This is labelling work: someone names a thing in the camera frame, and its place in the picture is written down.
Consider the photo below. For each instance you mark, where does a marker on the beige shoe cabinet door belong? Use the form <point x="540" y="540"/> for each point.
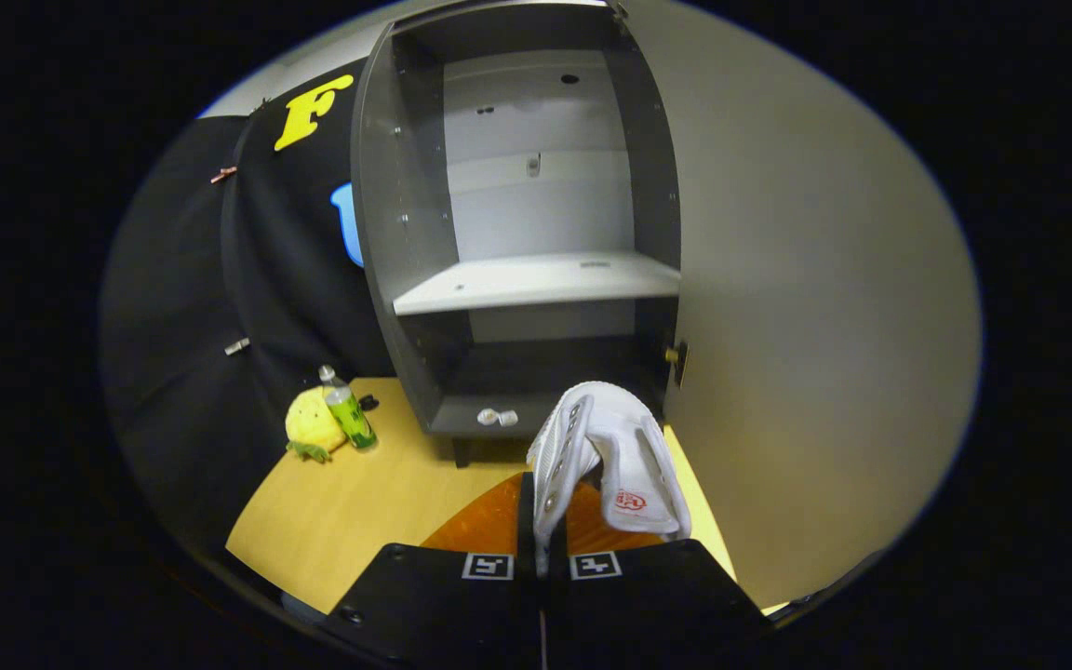
<point x="824" y="326"/>

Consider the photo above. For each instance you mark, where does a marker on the green drink bottle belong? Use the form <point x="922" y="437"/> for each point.
<point x="350" y="419"/>

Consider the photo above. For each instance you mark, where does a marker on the yellow plush toy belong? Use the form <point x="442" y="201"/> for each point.
<point x="308" y="423"/>

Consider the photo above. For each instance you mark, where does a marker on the black backdrop cloth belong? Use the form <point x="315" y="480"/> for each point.
<point x="285" y="279"/>

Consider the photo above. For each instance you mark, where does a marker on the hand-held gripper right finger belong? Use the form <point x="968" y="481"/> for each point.
<point x="648" y="605"/>

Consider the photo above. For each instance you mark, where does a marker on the silver cloth clip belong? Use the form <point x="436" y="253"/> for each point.
<point x="237" y="346"/>

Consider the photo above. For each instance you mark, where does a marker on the white shoe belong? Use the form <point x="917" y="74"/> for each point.
<point x="629" y="447"/>

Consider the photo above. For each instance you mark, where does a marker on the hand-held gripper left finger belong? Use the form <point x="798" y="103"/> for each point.
<point x="526" y="530"/>

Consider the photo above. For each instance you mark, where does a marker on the dark grey shoe cabinet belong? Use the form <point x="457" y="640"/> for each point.
<point x="536" y="279"/>

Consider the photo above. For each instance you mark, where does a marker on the small white object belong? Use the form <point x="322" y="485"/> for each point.
<point x="497" y="417"/>

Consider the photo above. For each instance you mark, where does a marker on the brass door hinge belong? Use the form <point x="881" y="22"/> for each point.
<point x="676" y="358"/>

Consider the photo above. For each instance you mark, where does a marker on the orange cloth clip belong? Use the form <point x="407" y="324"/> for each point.
<point x="223" y="174"/>

